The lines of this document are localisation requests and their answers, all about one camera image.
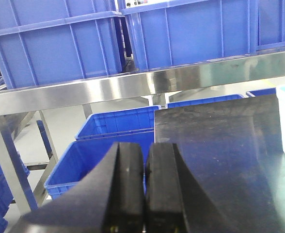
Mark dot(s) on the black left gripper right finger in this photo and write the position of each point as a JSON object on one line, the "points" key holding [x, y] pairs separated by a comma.
{"points": [[175, 203]]}

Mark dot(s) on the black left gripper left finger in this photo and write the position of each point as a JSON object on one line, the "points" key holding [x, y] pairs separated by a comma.
{"points": [[109, 199]]}

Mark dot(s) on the blue floor crate far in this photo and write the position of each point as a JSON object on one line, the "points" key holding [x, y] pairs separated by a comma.
{"points": [[115, 123]]}

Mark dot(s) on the blue floor crate right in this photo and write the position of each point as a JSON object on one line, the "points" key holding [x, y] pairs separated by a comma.
{"points": [[204, 100]]}

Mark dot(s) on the blue crate upper middle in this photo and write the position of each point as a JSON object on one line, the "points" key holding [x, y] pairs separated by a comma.
{"points": [[178, 32]]}

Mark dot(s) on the blue crate upper left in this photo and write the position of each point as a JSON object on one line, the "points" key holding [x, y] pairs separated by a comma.
{"points": [[52, 41]]}

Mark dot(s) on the blue crate upper right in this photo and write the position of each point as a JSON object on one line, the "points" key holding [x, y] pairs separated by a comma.
{"points": [[271, 24]]}

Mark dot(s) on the stainless steel shelf frame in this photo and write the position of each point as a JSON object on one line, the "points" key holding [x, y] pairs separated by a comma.
{"points": [[266, 64]]}

